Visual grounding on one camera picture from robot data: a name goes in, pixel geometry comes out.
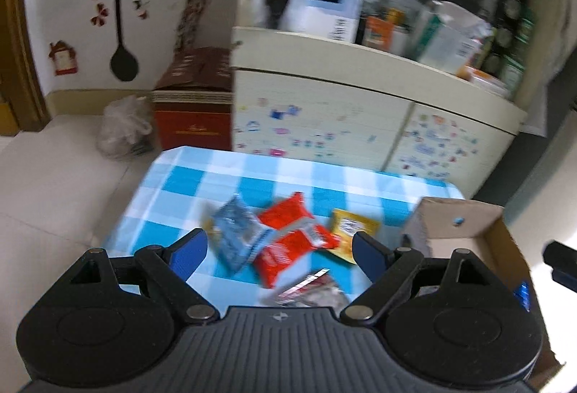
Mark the blue-grey snack packet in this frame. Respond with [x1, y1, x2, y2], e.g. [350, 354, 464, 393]
[210, 195, 273, 274]

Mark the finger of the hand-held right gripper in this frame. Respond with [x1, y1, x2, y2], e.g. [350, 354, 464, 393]
[543, 241, 577, 285]

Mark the red house wall sticker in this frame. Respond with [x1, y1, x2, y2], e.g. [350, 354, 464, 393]
[49, 40, 78, 77]

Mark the blue white checked tablecloth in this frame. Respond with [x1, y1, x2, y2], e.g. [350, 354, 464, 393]
[101, 146, 465, 308]

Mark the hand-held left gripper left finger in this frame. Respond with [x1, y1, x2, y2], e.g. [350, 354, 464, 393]
[67, 228, 221, 324]

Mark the small red snack packet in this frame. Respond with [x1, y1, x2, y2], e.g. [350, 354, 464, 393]
[258, 192, 315, 231]

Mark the white green carton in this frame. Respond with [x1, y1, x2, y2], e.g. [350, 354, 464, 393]
[408, 0, 481, 75]

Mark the cream cabinet with stickers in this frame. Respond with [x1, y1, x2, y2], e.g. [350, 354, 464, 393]
[230, 0, 564, 200]

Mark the orange snack packet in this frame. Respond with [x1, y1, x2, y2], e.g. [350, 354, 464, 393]
[328, 209, 382, 267]

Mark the dark red cardboard box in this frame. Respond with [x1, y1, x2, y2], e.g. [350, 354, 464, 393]
[152, 47, 235, 152]

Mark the black vase wall decal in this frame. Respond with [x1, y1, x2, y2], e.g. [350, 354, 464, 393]
[92, 0, 140, 82]

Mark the large red snack packet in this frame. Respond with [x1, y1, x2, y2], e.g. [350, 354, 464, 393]
[251, 225, 342, 289]

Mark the red flower wall sticker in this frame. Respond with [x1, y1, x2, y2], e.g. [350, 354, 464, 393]
[90, 3, 110, 26]

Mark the clear plastic bag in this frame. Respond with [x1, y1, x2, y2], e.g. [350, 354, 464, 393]
[97, 94, 154, 160]

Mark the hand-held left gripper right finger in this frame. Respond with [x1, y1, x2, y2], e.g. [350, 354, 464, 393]
[340, 231, 499, 324]

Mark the orange box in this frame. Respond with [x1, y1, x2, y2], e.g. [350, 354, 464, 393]
[363, 9, 409, 50]

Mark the silver foil snack packet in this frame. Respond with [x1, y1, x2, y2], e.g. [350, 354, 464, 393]
[266, 269, 352, 310]

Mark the brown wooden door frame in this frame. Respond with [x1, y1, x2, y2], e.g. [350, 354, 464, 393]
[0, 0, 51, 136]

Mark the blue foil snack packet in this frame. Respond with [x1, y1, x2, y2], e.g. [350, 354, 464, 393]
[513, 280, 533, 313]

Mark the white box with green label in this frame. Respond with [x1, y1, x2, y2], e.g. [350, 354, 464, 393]
[282, 0, 368, 44]

